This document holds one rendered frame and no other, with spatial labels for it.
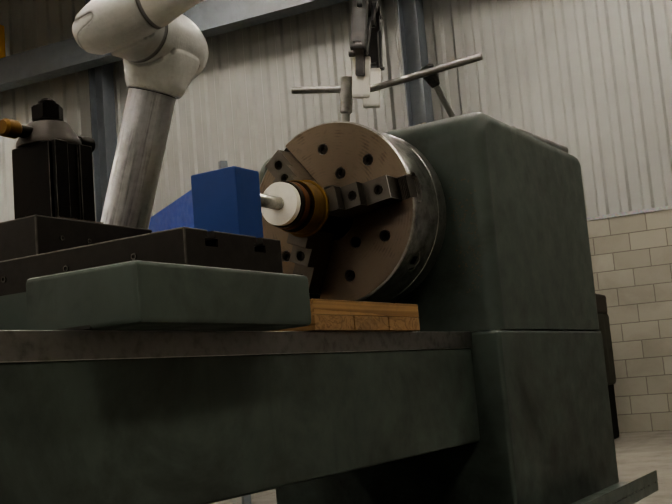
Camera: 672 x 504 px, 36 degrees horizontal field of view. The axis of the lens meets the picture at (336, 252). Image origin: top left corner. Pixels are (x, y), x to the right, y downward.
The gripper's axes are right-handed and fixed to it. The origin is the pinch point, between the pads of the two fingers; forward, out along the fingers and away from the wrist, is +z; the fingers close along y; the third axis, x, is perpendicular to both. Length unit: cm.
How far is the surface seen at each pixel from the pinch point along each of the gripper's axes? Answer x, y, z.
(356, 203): -1.6, -12.4, 21.7
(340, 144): 3.2, -4.8, 10.8
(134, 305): 2, -83, 39
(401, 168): -7.9, -8.0, 15.5
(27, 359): 9, -89, 44
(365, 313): -8, -32, 39
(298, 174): 9.6, -7.8, 16.2
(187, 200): 259, 535, -46
